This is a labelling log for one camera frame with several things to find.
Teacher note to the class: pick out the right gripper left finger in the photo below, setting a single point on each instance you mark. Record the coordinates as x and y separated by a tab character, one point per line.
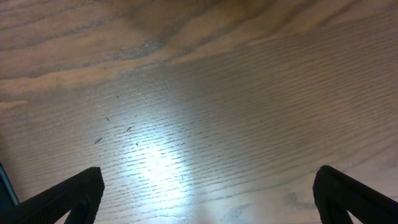
78	197

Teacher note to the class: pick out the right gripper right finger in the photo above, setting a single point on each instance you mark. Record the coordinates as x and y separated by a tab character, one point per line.
338	196

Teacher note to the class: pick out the dark green box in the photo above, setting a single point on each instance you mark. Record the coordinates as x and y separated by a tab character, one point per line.
9	200

